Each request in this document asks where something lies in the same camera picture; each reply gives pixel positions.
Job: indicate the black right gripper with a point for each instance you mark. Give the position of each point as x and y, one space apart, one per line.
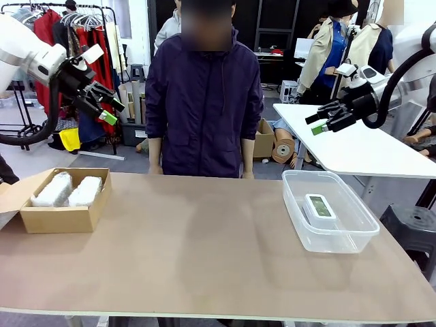
362 100

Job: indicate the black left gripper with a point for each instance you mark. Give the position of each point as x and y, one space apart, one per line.
76 78

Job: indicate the short bubble-wrapped clock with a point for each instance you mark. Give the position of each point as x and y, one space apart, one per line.
83 192

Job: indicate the white unwrapped digital clock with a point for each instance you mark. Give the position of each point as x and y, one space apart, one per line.
318 206

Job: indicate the long bubble-wrapped clock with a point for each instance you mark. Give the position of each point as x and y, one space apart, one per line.
52 194

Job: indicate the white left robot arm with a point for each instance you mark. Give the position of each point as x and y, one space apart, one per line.
24 54

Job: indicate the person's left forearm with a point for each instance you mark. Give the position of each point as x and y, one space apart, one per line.
247 153

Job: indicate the person's right forearm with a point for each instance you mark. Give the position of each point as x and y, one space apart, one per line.
155 151

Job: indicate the person's right hand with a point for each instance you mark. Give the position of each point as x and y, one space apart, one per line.
155 169

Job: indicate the person's left hand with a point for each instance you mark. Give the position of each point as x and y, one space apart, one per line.
248 174

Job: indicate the grey paper roll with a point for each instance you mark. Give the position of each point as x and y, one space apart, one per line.
123 116

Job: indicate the cream paper roll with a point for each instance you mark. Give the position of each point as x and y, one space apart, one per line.
127 98

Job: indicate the long red hanging dress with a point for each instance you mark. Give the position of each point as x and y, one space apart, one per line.
102 68

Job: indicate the tall grey tube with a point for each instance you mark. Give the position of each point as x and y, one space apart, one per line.
137 98

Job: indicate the black clothes rack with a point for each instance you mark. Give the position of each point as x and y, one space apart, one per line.
114 136

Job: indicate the white side table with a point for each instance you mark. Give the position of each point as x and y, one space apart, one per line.
357 153

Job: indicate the dark plastic bin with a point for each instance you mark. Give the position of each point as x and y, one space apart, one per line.
131 134

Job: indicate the small grey step stool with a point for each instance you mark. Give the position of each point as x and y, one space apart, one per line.
137 71

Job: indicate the yellow cloth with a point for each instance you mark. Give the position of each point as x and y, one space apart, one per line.
69 139

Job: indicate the mannequin lying on floor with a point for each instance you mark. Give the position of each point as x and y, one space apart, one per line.
284 124

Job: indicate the white floor box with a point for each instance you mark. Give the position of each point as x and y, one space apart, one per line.
289 90

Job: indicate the metal floor bar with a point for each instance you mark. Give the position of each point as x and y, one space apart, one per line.
102 156

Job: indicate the cream hanging garment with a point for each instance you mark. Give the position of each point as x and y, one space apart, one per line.
112 41

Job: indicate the mannequin leg grey sock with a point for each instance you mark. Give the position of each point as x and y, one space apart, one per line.
143 145

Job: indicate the mannequin beige coat blue shirt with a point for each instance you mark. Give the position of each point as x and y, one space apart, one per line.
323 51

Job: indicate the white monitor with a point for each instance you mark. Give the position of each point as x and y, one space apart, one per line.
302 47

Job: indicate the black hanging garment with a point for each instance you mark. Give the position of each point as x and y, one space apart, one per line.
63 35

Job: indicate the brown cardboard carton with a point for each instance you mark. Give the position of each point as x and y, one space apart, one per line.
263 141

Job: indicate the mannequin beige coat navy top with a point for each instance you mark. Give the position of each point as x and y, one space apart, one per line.
381 47

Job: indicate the black light stand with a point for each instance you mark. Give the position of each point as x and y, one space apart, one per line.
351 34

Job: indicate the short red hanging dress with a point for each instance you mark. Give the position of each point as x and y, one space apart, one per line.
46 30

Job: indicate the bystander in grey hoodie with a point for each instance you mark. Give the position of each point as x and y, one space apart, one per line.
167 30

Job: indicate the person in purple jacket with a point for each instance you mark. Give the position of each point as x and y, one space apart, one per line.
204 102

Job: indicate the black bucket hat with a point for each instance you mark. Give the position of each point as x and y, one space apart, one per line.
340 8

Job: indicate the grey hanging garment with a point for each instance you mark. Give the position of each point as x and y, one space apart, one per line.
24 17

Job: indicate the dark bystander sleeve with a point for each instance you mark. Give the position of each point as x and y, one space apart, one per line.
7 173

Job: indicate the open brown cardboard box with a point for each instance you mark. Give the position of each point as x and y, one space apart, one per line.
58 219

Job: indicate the clear plastic container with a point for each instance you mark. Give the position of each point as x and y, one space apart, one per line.
340 243

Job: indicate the black plastic stool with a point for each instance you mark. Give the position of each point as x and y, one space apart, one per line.
412 228

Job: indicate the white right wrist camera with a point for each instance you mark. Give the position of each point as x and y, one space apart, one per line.
346 69

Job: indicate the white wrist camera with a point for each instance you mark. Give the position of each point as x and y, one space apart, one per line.
346 69
92 52

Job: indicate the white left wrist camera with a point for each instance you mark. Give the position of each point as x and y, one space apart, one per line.
92 52

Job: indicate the black metal frame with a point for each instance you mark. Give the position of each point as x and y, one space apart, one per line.
276 30

